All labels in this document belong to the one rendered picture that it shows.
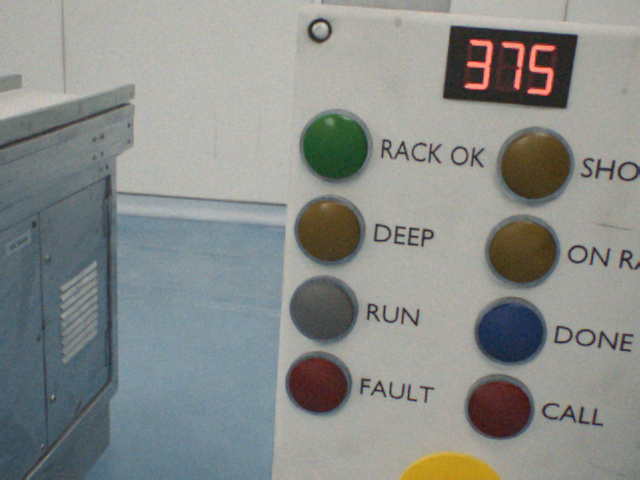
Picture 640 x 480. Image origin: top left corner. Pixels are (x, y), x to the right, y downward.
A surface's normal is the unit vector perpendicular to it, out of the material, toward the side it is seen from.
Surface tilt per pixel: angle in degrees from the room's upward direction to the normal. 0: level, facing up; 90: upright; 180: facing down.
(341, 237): 90
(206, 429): 0
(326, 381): 88
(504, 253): 90
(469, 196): 90
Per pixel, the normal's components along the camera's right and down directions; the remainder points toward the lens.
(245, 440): 0.07, -0.95
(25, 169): 0.99, 0.11
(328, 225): -0.14, 0.23
